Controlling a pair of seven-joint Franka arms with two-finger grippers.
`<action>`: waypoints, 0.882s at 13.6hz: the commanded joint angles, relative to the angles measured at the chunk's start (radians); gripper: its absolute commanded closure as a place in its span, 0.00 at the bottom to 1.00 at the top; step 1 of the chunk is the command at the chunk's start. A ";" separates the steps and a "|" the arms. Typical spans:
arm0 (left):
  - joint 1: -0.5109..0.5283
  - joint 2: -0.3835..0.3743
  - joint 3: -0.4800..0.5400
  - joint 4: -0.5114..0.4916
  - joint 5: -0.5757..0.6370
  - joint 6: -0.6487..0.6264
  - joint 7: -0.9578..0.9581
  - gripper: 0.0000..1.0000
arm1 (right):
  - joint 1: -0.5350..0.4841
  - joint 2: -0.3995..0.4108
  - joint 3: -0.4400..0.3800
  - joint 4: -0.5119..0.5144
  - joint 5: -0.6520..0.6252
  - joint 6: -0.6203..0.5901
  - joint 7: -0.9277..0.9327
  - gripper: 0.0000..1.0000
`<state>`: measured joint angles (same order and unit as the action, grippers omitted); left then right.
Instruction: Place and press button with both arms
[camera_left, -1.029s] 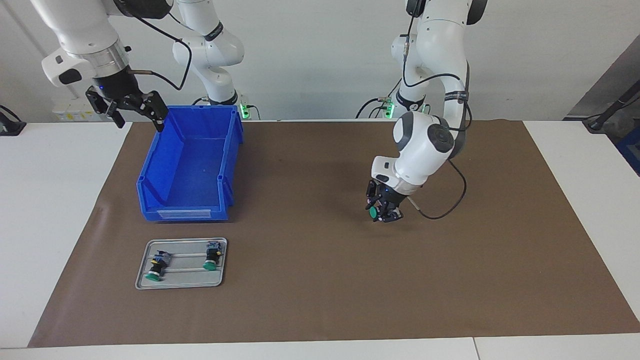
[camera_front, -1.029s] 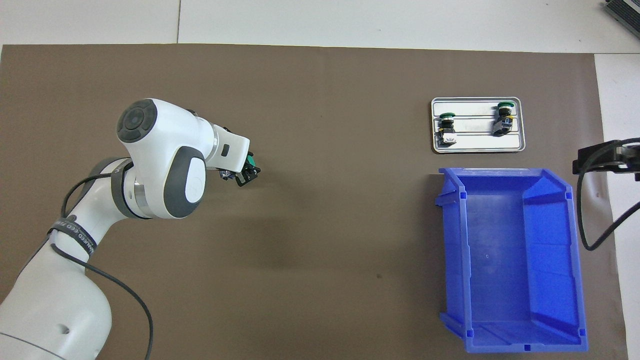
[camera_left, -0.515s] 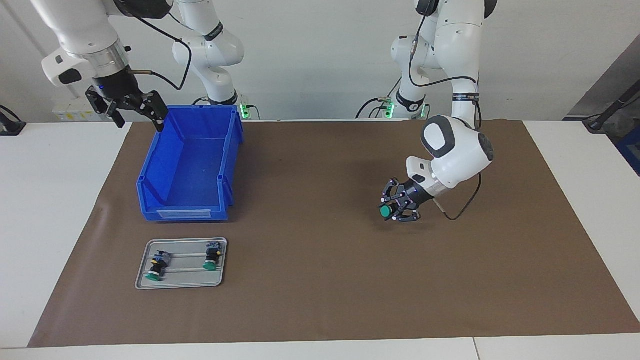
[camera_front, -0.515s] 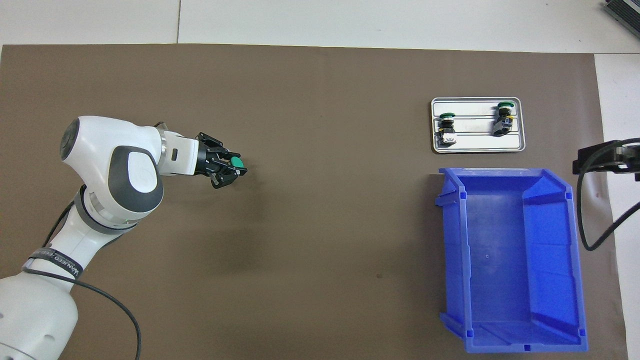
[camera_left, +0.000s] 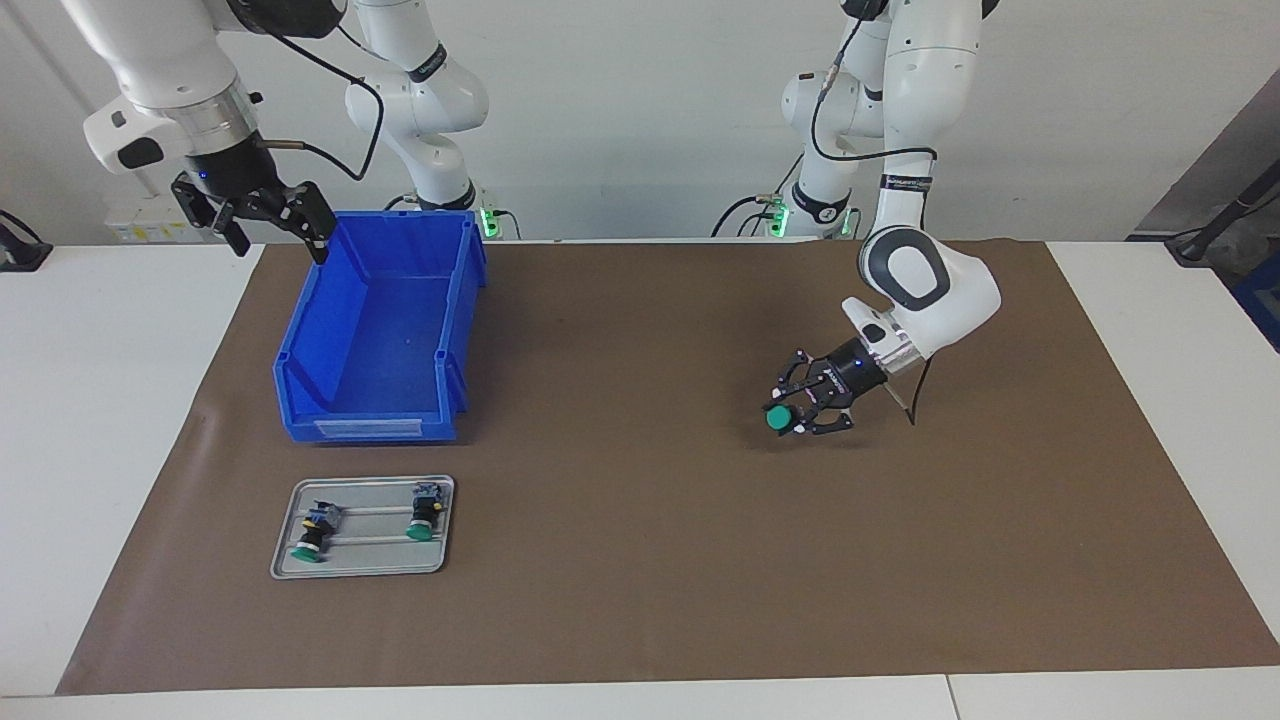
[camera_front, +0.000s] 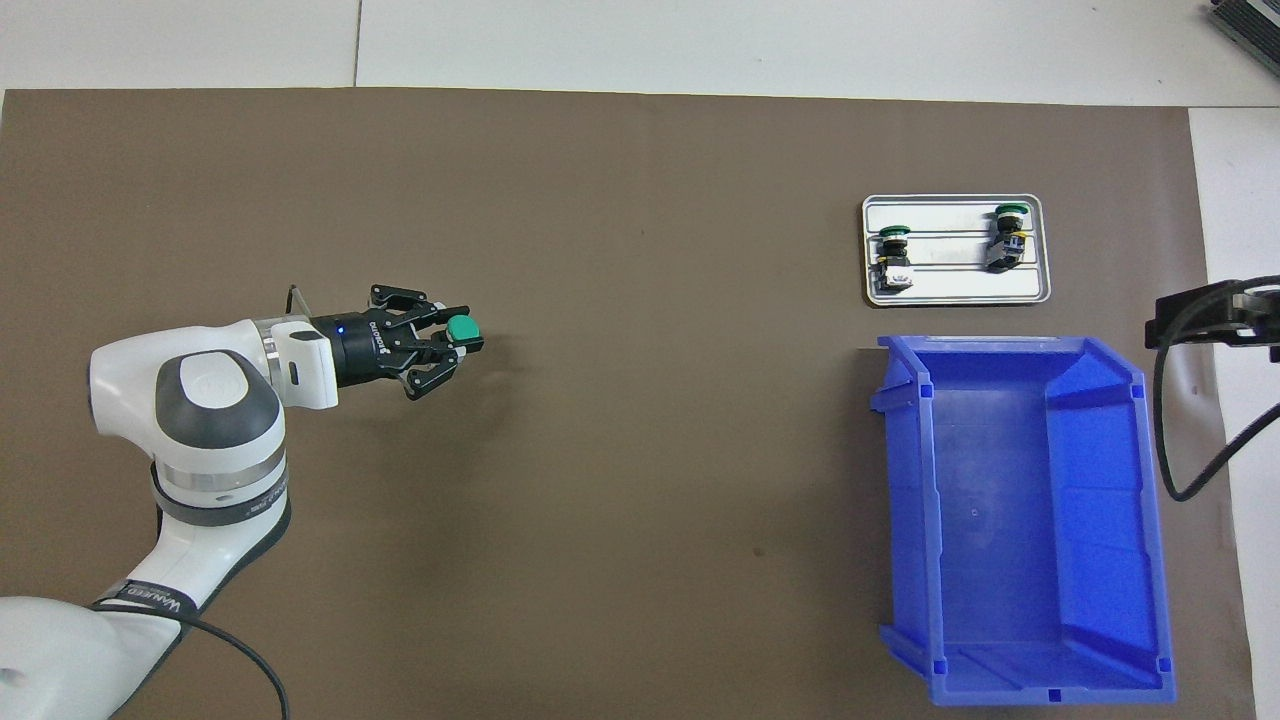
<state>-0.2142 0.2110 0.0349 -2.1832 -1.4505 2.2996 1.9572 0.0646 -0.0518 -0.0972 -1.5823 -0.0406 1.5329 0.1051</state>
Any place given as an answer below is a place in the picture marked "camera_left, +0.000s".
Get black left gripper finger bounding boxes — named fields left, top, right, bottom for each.
left=775, top=350, right=836, bottom=401
left=795, top=398, right=856, bottom=437

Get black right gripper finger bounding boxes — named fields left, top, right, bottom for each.
left=172, top=175, right=251, bottom=256
left=250, top=182, right=338, bottom=265

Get green push button switch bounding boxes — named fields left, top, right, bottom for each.
left=290, top=502, right=344, bottom=564
left=763, top=398, right=816, bottom=437
left=405, top=482, right=448, bottom=542

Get brown paper table mat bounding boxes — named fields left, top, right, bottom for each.
left=55, top=240, right=1280, bottom=696

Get blue plastic storage bin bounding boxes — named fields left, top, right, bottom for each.
left=273, top=210, right=489, bottom=444

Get silver metal tray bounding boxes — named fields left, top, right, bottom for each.
left=269, top=475, right=456, bottom=580

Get black stand pole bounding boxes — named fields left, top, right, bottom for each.
left=1165, top=165, right=1280, bottom=266

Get grey partition panel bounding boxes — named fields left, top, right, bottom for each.
left=1130, top=95, right=1280, bottom=241

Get blue crate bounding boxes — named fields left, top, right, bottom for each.
left=1232, top=275, right=1280, bottom=353

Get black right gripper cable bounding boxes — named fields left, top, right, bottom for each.
left=250, top=30, right=386, bottom=183

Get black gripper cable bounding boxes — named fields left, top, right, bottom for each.
left=250, top=30, right=386, bottom=183
left=810, top=15, right=936, bottom=426

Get white wall socket box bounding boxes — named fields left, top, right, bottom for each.
left=105, top=195, right=216, bottom=244

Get black arm base cable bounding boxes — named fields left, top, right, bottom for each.
left=712, top=150, right=806, bottom=238

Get black clamp with cable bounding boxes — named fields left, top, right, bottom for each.
left=0, top=210, right=53, bottom=273

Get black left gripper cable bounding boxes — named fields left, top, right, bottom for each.
left=810, top=15, right=936, bottom=426

